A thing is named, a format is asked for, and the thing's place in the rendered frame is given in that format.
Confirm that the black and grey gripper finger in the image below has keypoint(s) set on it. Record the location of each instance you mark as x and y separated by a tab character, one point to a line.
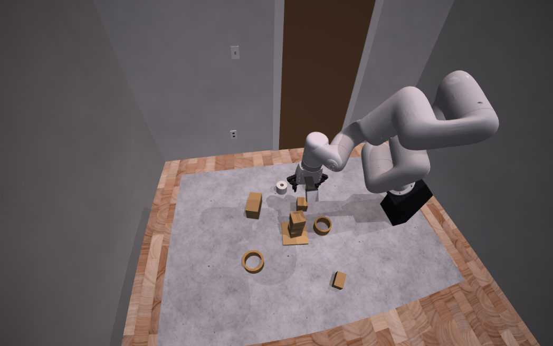
292	181
324	177

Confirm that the light wooden square board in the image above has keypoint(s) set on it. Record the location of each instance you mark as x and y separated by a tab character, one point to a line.
301	240

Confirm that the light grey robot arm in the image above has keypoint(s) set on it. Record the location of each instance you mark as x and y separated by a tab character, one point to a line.
460	115

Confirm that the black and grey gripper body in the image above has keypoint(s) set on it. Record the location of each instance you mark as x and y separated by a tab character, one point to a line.
301	173

